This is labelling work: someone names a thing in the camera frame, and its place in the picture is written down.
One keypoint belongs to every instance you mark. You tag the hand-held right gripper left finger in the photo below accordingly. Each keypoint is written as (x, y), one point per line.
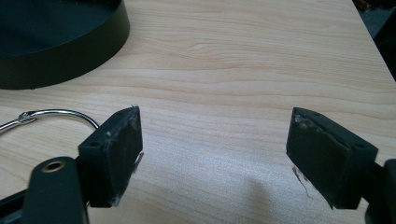
(112, 155)

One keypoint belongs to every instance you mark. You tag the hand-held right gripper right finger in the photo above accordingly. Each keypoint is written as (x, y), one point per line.
(327, 161)

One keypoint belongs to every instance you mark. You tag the black round tray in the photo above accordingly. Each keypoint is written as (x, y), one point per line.
(53, 43)

